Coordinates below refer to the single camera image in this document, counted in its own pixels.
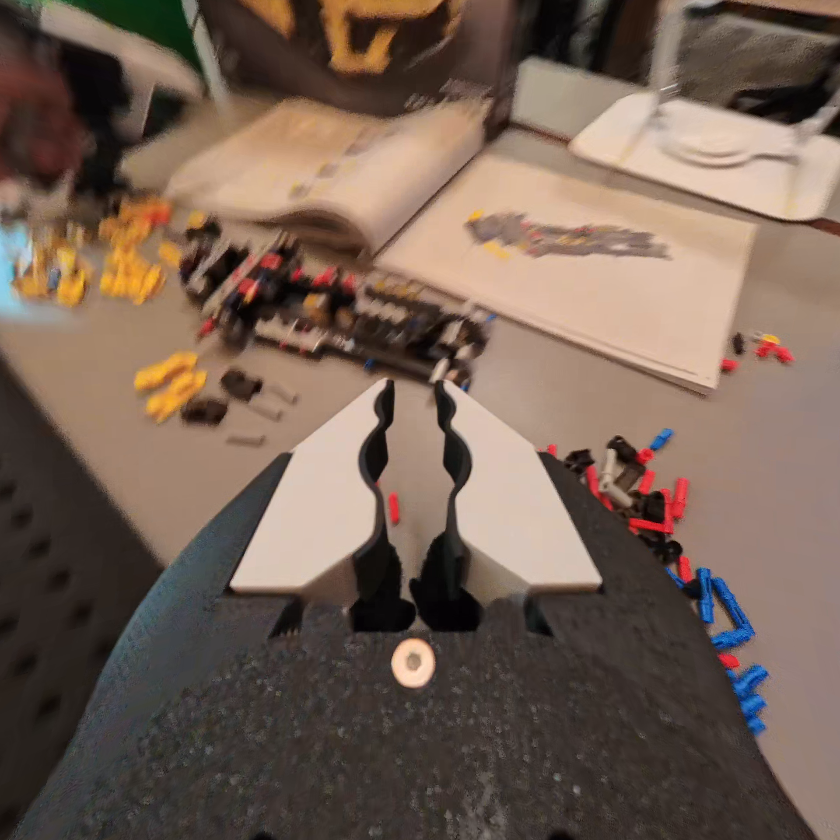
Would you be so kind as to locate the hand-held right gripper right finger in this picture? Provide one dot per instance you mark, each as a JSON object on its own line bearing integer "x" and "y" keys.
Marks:
{"x": 525, "y": 518}

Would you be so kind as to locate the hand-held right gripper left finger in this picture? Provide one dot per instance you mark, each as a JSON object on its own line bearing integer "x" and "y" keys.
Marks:
{"x": 308, "y": 518}

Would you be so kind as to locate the grey lego axle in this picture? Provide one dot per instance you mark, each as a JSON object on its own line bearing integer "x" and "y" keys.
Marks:
{"x": 266, "y": 411}
{"x": 246, "y": 439}
{"x": 282, "y": 394}

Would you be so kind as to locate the pile of small lego pins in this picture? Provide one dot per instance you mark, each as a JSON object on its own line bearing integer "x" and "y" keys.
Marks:
{"x": 656, "y": 505}

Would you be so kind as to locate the pile of yellow lego pieces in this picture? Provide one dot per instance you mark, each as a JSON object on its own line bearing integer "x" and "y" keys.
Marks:
{"x": 124, "y": 269}

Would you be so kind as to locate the yellow lego panel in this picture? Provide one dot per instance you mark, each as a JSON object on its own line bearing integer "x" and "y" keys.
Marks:
{"x": 164, "y": 371}
{"x": 174, "y": 395}

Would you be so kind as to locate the lego car chassis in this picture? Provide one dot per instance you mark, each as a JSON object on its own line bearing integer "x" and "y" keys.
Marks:
{"x": 315, "y": 308}

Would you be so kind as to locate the white instruction booklet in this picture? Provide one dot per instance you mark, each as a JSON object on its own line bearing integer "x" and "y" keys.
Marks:
{"x": 623, "y": 295}

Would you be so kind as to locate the blue lego pin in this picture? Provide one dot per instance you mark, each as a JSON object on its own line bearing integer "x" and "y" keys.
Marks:
{"x": 663, "y": 438}

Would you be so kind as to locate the black lego pin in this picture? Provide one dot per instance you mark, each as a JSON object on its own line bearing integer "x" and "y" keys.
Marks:
{"x": 738, "y": 342}

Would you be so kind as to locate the lego set box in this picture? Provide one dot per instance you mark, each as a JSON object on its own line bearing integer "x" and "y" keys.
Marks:
{"x": 407, "y": 46}

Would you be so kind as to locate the person's left hand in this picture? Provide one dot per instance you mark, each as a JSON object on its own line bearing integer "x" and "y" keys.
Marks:
{"x": 33, "y": 131}

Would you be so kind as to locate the green plastic bin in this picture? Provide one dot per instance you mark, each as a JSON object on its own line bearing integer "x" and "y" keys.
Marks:
{"x": 144, "y": 19}

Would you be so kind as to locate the white stand base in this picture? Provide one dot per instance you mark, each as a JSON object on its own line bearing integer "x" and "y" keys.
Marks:
{"x": 774, "y": 170}

